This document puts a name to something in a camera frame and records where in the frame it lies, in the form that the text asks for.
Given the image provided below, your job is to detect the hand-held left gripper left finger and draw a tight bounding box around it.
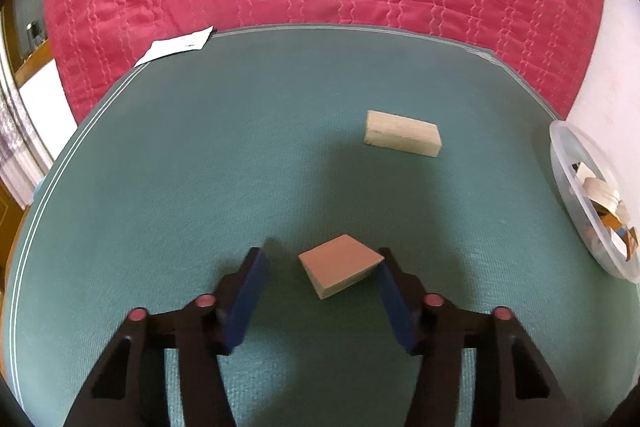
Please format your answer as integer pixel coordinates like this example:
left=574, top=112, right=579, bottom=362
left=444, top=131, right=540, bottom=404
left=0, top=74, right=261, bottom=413
left=64, top=247, right=270, bottom=427

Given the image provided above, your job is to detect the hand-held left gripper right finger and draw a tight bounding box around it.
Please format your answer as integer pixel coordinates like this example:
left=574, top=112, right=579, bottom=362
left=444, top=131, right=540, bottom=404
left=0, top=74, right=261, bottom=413
left=377, top=247, right=583, bottom=427

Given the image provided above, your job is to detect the square beige wooden block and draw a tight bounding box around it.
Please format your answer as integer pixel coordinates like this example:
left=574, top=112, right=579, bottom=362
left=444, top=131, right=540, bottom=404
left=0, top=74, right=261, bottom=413
left=298, top=234, right=386, bottom=301

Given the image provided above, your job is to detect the clear plastic bowl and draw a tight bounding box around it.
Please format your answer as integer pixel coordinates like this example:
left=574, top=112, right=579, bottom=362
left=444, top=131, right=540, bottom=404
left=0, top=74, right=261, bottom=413
left=549, top=119, right=640, bottom=284

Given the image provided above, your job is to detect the green table mat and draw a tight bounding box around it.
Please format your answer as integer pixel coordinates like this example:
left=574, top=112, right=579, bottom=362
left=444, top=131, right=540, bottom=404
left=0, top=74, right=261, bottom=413
left=0, top=23, right=640, bottom=427

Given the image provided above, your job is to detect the pale wooden rectangular block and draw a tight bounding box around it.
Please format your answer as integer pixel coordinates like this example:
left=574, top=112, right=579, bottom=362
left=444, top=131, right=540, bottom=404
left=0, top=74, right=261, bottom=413
left=363, top=109, right=443, bottom=158

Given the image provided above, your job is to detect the pale curved wooden block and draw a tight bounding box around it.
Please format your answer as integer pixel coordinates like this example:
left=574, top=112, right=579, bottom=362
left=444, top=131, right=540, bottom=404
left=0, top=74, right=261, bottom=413
left=582, top=177, right=623, bottom=215

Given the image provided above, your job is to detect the white paper tag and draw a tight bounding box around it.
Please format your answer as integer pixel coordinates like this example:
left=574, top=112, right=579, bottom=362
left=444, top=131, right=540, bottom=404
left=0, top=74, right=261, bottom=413
left=132, top=25, right=216, bottom=68

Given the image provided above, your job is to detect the white lace cloth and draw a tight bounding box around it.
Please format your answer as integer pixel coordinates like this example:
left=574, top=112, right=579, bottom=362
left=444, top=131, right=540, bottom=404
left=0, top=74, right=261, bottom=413
left=0, top=57, right=53, bottom=208

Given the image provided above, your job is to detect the yellow wooden furniture edge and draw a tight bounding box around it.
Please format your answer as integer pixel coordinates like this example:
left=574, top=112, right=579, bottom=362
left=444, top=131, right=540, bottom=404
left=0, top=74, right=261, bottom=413
left=14, top=41, right=53, bottom=88

